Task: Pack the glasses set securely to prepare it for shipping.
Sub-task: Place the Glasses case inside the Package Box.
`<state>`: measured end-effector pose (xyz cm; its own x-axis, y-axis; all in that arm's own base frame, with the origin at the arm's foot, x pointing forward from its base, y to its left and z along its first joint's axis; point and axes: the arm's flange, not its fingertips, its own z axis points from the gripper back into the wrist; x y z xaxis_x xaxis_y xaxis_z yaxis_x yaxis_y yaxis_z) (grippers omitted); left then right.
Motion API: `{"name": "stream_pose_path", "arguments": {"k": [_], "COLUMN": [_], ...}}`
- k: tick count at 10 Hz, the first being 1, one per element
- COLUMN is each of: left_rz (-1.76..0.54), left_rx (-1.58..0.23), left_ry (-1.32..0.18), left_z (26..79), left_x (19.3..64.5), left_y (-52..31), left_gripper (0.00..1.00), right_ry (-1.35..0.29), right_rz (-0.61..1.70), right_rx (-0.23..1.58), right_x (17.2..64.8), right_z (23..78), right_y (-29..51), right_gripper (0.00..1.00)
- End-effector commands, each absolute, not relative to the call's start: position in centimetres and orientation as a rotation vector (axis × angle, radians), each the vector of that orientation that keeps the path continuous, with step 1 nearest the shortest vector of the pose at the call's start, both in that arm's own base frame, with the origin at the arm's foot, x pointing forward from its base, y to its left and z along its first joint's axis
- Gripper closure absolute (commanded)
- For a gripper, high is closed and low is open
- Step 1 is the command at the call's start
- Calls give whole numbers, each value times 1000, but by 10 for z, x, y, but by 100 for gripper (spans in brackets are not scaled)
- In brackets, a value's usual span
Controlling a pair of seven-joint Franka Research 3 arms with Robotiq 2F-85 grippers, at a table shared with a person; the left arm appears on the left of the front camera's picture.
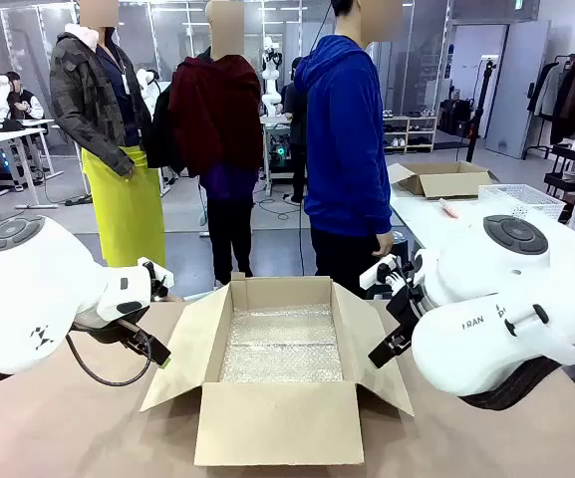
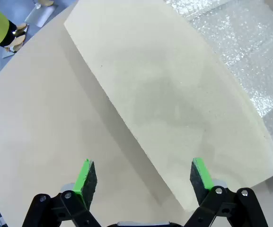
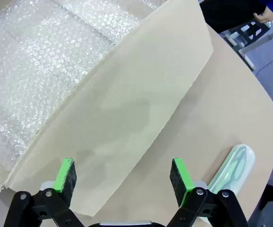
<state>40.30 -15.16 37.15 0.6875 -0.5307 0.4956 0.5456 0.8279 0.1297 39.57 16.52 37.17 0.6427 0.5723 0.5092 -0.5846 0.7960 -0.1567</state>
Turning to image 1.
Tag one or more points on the standing person in black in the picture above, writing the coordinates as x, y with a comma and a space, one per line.
297, 124

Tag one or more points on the mannequin camouflage jacket yellow skirt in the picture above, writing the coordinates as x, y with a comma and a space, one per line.
112, 149

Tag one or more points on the white plastic mesh basket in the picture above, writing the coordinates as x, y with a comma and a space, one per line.
521, 198

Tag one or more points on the person's right hand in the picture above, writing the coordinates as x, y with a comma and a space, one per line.
384, 244

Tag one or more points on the seated person black white jacket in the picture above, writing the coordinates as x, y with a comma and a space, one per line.
18, 99

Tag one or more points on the white shoe rack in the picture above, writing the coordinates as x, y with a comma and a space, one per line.
410, 133

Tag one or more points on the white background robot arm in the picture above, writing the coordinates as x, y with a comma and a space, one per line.
270, 74

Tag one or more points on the black tripod stand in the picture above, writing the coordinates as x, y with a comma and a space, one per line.
481, 109

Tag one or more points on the mannequin dark red jacket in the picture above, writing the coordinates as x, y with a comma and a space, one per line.
222, 124

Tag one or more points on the equipment rack with green light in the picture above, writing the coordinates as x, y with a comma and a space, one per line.
278, 149

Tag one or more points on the person in blue hoodie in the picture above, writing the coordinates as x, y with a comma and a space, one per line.
347, 159

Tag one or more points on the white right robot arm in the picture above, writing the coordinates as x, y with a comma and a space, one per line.
486, 323

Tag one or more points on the black clothes rack with coats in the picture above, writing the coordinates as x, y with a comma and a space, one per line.
571, 94

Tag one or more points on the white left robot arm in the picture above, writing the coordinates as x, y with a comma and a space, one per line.
28, 299

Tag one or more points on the white side table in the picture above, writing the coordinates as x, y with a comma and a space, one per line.
431, 214

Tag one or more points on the small open cardboard box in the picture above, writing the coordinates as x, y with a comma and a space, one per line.
441, 181

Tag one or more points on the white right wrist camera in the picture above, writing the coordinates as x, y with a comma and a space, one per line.
377, 273

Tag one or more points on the open brown cardboard box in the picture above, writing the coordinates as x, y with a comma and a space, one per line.
277, 348

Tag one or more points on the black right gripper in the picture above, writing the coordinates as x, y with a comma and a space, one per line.
406, 306

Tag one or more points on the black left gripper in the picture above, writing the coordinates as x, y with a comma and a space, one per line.
102, 326

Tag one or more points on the white office desk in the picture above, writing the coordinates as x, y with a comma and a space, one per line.
8, 144

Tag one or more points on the small red orange item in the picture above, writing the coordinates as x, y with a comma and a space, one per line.
449, 209

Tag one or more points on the person's right forearm blue sleeve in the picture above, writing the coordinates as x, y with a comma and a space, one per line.
377, 199

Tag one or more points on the clear bubble wrap sheet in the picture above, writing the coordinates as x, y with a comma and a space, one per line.
282, 343

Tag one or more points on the black utility cart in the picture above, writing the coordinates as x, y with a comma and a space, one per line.
568, 169

